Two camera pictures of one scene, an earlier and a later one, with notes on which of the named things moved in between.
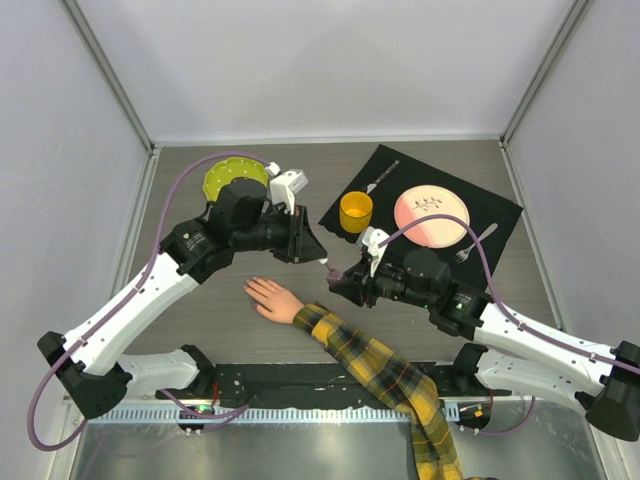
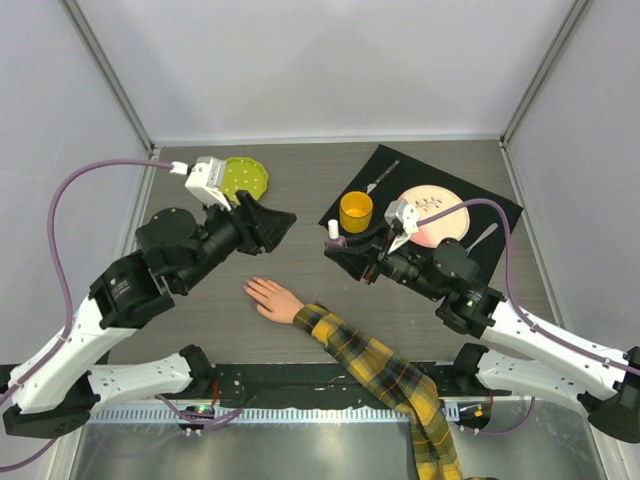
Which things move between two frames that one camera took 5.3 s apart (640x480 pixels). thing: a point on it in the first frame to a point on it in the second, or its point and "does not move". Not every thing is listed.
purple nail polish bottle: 335,275 to 337,243
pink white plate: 429,200 does not move
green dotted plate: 225,171 does not move
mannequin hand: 273,301 does not move
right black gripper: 359,287 to 357,256
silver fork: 461,256 does not move
